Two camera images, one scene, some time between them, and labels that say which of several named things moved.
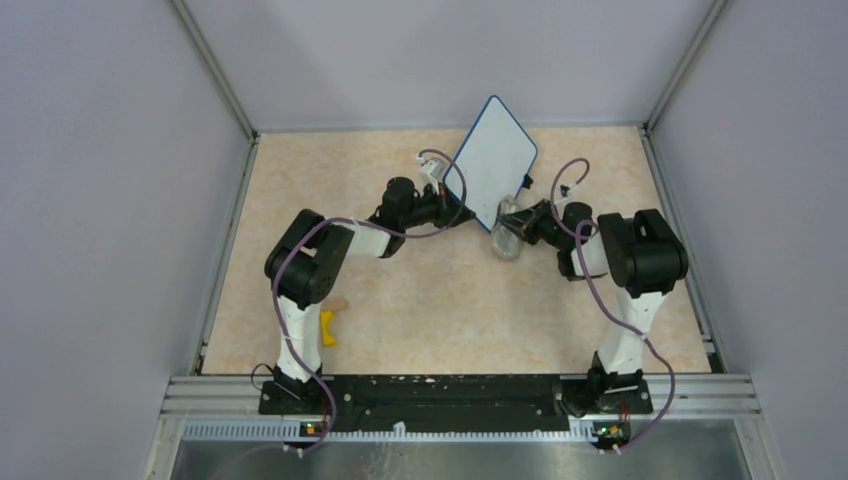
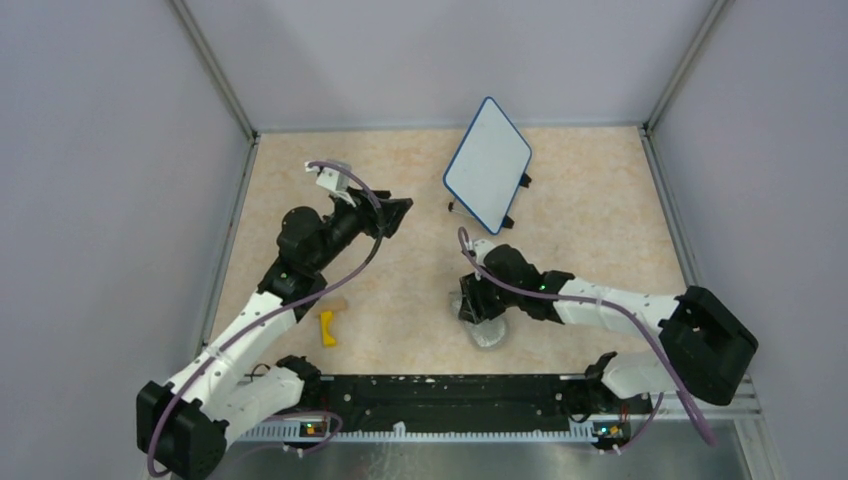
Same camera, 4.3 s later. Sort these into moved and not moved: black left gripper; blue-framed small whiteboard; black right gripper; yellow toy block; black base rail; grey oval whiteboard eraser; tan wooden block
Moved: black right gripper; grey oval whiteboard eraser; black left gripper
Not moved: blue-framed small whiteboard; black base rail; yellow toy block; tan wooden block
